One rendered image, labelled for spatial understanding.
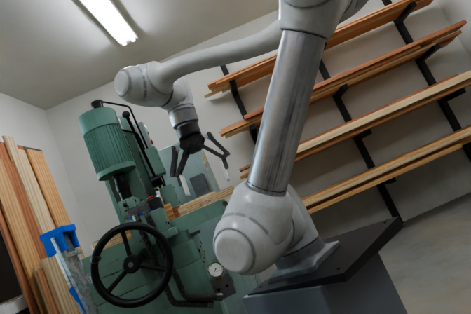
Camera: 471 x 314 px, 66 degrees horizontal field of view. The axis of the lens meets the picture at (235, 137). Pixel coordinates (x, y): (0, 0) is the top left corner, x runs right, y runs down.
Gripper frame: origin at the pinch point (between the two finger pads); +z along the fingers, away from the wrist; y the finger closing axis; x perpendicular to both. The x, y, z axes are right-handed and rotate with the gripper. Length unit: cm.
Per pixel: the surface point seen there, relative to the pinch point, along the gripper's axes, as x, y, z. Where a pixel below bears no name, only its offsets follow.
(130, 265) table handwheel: -12.2, 37.4, 15.1
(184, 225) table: -36.3, 22.2, 7.9
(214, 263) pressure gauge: -32.4, 14.3, 25.9
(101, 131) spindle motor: -37, 45, -44
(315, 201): -236, -41, 23
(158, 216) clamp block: -25.0, 27.3, 1.5
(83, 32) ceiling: -154, 91, -179
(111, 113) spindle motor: -42, 41, -53
